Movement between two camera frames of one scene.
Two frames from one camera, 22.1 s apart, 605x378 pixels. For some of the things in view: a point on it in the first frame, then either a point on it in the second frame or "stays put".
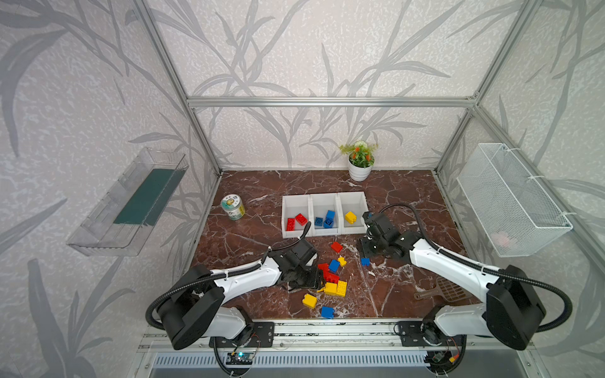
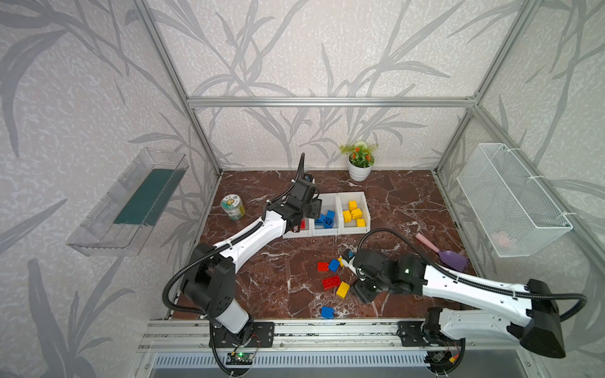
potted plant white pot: (361, 159) stays put
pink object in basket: (500, 238) stays put
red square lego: (336, 246) -> (322, 266)
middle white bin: (324, 214) stays put
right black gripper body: (371, 240) -> (361, 267)
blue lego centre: (334, 265) stays put
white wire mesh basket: (516, 213) stays put
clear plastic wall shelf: (121, 222) stays put
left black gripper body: (307, 272) -> (311, 208)
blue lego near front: (328, 312) stays put
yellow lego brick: (350, 217) -> (352, 205)
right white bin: (354, 201) stays put
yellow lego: (309, 301) -> (356, 213)
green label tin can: (232, 205) stays put
